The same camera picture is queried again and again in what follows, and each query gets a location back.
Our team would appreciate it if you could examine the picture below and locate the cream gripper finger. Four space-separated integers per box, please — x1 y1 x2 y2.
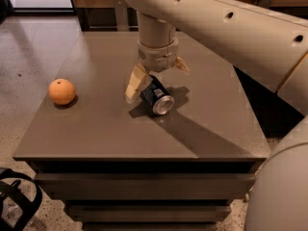
125 64 151 101
173 57 190 73

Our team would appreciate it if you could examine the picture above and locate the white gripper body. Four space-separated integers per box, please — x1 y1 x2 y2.
138 38 179 72

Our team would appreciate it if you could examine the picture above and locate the blue pepsi can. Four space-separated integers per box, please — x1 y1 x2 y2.
140 75 174 116

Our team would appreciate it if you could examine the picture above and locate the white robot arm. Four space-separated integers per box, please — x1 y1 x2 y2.
125 0 308 231

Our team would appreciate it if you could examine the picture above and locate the orange fruit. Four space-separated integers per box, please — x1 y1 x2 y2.
48 79 76 105

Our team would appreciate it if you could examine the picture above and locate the grey drawer cabinet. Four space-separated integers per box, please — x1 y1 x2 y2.
15 32 270 231

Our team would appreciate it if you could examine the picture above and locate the left metal bracket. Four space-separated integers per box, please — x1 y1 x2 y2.
114 0 129 31

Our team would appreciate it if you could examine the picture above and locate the black strap object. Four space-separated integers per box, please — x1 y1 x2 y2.
0 167 42 231

